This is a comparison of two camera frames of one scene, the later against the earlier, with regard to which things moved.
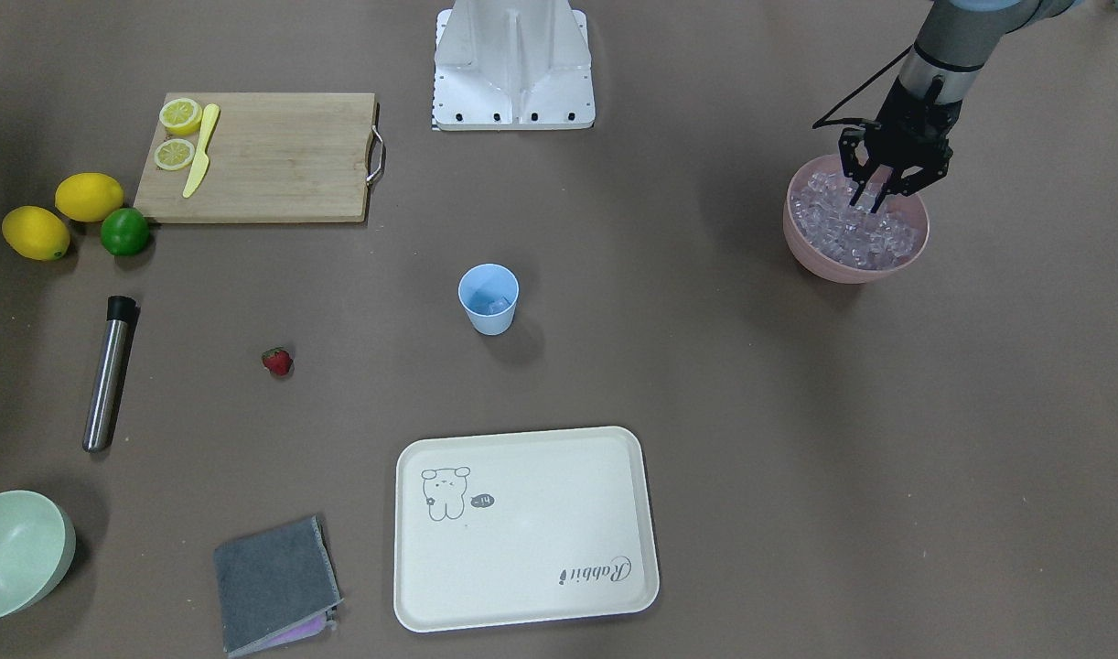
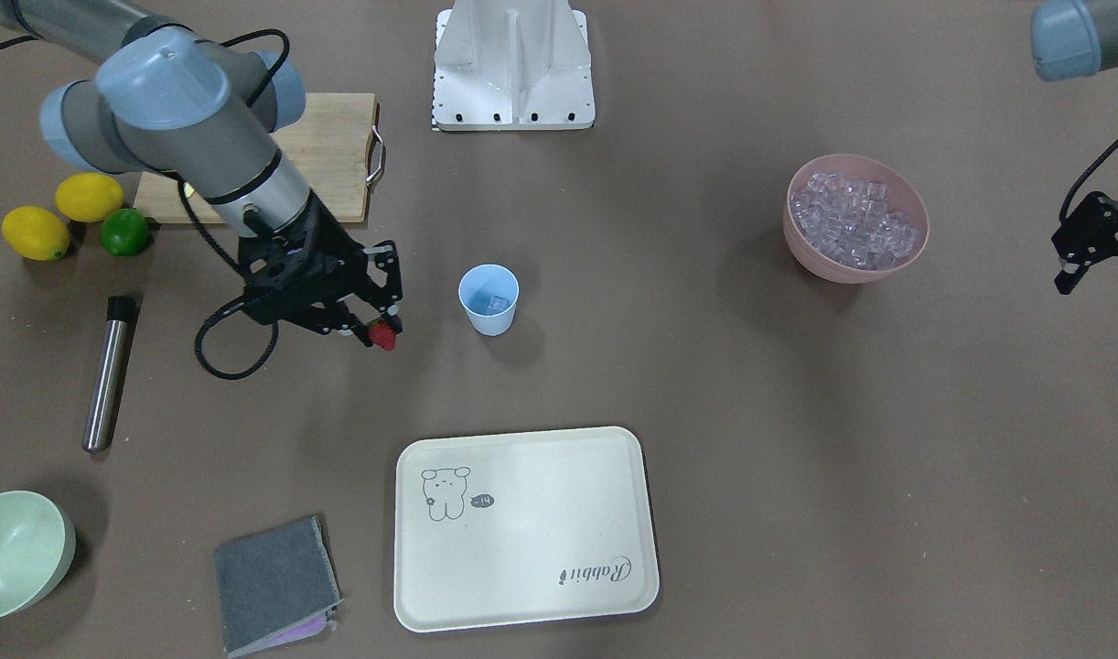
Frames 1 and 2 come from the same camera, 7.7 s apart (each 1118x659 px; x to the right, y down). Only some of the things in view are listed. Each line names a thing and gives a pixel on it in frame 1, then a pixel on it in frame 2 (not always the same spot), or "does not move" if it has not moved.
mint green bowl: (24, 545) does not move
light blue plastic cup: (489, 293) does not move
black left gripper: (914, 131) → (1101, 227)
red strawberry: (277, 361) → (382, 335)
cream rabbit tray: (521, 528) does not move
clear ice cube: (498, 305) does not move
